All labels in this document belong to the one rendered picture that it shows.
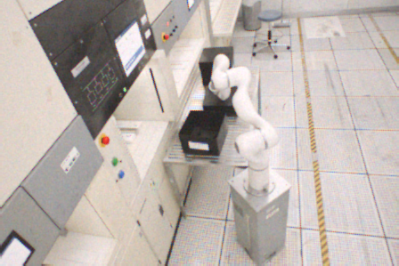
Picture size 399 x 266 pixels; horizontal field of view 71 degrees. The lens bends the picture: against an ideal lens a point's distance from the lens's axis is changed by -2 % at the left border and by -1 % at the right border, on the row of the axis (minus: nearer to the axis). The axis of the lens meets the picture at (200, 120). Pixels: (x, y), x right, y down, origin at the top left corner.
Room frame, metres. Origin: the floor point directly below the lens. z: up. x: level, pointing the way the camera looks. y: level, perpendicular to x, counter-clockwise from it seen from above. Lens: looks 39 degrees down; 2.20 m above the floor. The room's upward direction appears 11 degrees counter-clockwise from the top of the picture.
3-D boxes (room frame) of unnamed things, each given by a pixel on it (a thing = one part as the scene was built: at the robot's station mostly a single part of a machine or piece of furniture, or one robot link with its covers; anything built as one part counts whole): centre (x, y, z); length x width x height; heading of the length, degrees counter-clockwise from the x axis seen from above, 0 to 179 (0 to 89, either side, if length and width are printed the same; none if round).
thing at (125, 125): (1.66, 0.57, 0.89); 0.22 x 0.21 x 0.04; 71
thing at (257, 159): (1.06, -0.24, 1.07); 0.19 x 0.12 x 0.24; 100
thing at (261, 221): (1.06, -0.28, 0.38); 0.28 x 0.28 x 0.76; 26
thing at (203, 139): (1.52, -0.01, 0.85); 0.28 x 0.28 x 0.17; 65
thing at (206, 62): (2.35, -0.26, 0.89); 0.29 x 0.29 x 0.25; 72
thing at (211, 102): (1.91, -0.21, 0.83); 0.29 x 0.29 x 0.13; 72
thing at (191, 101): (1.92, -0.18, 0.38); 1.30 x 0.60 x 0.76; 161
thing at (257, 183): (1.06, -0.28, 0.85); 0.19 x 0.19 x 0.18
